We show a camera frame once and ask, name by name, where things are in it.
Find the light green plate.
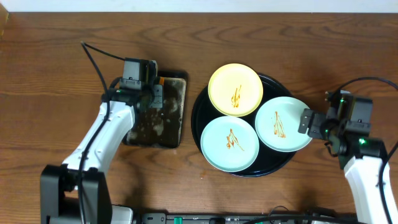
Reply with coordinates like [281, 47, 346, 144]
[254, 96, 312, 152]

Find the yellow plate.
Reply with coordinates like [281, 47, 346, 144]
[208, 63, 264, 117]

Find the light blue plate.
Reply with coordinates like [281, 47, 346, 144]
[200, 116, 260, 172]

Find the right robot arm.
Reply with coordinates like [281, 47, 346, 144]
[298, 91, 397, 223]

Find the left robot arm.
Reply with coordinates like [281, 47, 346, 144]
[40, 58, 163, 223]

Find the black rectangular soapy tray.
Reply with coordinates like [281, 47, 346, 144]
[123, 70, 188, 149]

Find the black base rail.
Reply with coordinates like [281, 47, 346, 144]
[132, 213, 359, 224]

